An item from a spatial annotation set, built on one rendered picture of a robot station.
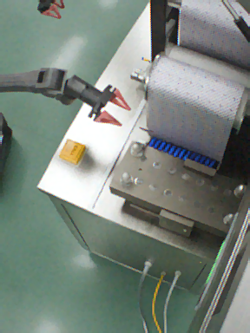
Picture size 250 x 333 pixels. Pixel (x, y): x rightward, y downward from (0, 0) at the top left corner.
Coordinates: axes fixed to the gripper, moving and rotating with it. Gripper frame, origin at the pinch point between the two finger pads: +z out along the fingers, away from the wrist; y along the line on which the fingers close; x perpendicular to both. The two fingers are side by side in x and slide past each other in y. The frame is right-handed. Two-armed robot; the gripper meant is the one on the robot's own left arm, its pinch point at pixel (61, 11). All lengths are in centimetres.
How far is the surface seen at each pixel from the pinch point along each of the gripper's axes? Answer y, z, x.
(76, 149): -54, 19, -8
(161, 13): -17.1, 4.6, -44.2
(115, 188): -70, 17, -27
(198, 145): -56, 24, -49
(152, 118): -52, 13, -40
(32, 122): 7, 72, 86
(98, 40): 76, 86, 60
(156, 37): -16.5, 15.2, -36.1
